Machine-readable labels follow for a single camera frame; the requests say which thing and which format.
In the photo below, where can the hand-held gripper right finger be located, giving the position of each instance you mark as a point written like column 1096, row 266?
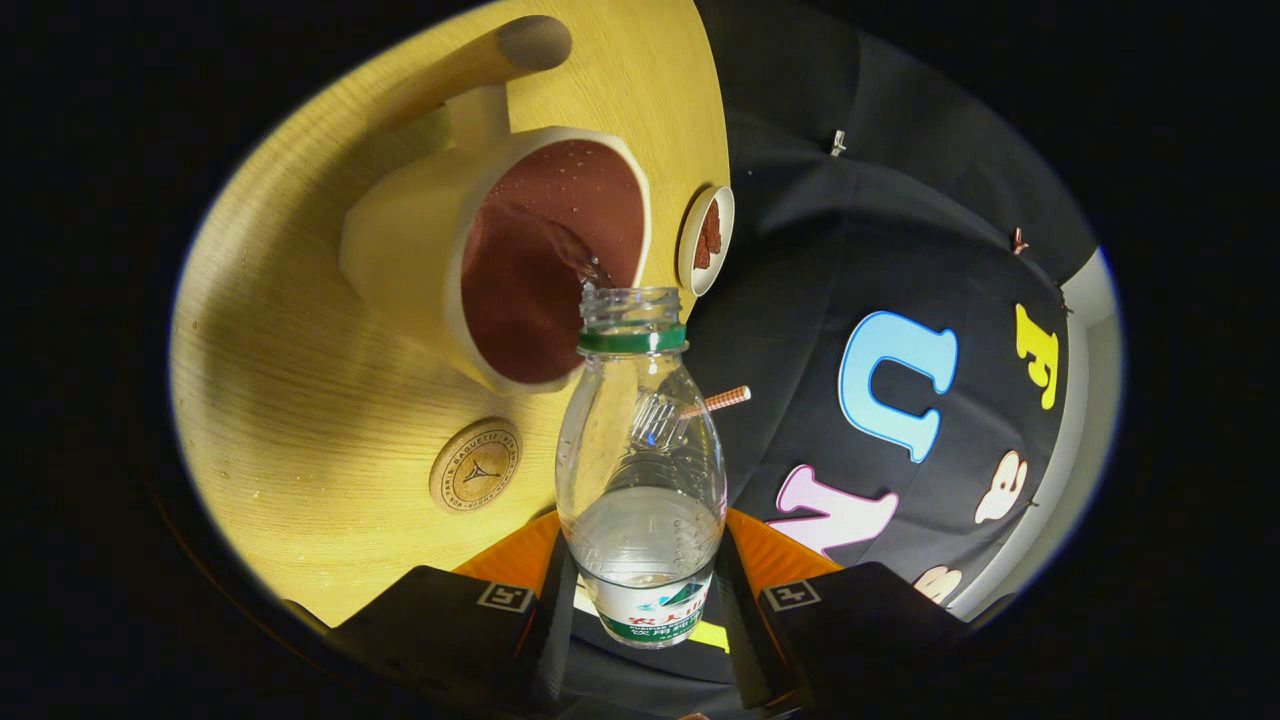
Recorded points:
column 860, row 625

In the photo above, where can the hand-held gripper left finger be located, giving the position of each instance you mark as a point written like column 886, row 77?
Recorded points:
column 440, row 630

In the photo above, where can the round wooden coaster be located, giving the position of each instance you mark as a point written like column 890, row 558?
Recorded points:
column 476, row 466

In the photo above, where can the clear plastic juice bottle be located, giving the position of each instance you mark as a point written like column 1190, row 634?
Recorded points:
column 640, row 470

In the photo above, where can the wooden table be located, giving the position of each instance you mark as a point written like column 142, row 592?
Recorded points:
column 300, row 420

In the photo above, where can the red white striped straw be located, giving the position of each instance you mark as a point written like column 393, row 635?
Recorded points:
column 725, row 399

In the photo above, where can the clear ribbed drinking glass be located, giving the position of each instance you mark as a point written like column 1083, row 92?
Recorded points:
column 655, row 420

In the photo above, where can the black backdrop cloth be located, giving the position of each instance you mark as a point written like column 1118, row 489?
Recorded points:
column 800, row 250

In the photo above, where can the red-brown meat piece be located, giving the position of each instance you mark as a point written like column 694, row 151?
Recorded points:
column 713, row 225
column 702, row 252

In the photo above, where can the orange cloth clip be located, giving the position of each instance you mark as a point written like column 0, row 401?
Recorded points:
column 1019, row 240

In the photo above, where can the small white round plate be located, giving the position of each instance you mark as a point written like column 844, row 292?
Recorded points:
column 725, row 215

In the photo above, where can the silver metal cloth clip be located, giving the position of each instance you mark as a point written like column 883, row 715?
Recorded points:
column 838, row 143

